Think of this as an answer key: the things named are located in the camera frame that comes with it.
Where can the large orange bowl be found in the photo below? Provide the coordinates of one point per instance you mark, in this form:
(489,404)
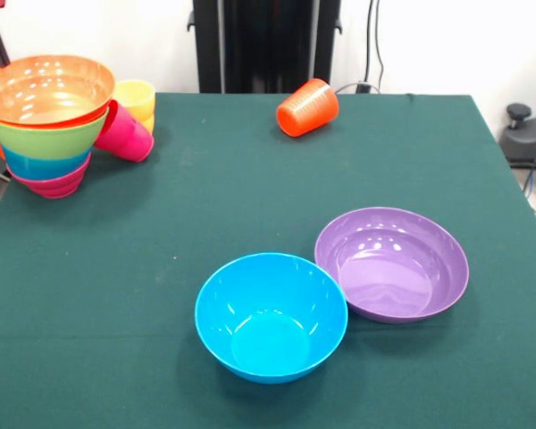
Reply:
(49,89)

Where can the green bowl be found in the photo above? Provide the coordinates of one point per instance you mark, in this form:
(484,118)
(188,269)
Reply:
(44,140)

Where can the small blue bowl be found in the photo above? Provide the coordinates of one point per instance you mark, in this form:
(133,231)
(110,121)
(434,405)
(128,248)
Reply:
(44,169)

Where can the yellow cup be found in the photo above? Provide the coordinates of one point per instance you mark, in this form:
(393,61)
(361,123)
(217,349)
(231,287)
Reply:
(138,98)

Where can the pink bowl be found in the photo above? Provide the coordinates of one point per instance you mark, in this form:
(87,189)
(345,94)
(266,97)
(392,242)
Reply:
(56,187)

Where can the pink cup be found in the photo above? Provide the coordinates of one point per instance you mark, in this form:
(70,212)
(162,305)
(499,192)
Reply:
(127,134)

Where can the orange cup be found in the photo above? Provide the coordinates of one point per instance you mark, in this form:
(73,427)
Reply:
(308,109)

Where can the purple bowl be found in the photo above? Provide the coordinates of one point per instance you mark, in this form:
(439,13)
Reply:
(384,268)

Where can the large blue bowl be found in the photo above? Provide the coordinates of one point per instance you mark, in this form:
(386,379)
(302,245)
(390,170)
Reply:
(268,330)

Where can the dark green tablecloth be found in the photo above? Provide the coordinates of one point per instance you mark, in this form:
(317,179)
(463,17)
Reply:
(429,357)

